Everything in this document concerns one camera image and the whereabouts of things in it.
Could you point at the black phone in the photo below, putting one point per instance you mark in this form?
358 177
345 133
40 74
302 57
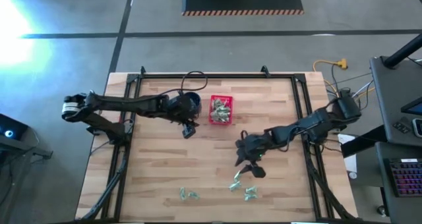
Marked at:
418 128

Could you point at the red plastic basket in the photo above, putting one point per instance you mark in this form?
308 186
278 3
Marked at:
221 96

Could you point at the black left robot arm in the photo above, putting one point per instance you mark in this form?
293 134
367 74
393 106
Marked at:
132 103

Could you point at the black pole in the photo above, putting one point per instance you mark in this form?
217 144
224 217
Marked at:
402 52

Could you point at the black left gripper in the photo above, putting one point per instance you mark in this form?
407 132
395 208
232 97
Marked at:
179 107

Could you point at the black aluminium table frame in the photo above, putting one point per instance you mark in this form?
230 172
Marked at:
230 75

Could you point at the tablet screen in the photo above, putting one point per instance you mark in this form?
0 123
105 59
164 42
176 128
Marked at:
415 108

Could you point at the black hazard-striped floor mat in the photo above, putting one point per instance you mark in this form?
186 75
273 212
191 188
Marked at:
242 0

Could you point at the dark grey desk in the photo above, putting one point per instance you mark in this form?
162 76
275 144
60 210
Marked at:
389 95
384 184

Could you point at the dark blue mug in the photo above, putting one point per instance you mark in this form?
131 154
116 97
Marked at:
198 102

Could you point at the black device with blue light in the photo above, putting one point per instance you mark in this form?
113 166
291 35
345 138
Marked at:
13 128

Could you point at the black desk leg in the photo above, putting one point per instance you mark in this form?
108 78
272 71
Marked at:
362 141

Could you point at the backlit black keyboard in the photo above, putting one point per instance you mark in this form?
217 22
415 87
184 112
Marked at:
407 178

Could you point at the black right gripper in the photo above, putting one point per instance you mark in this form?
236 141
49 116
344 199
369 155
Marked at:
252 145

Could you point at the small black pad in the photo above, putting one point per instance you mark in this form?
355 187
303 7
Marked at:
401 125

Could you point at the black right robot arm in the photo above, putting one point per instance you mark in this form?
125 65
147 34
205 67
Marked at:
316 122

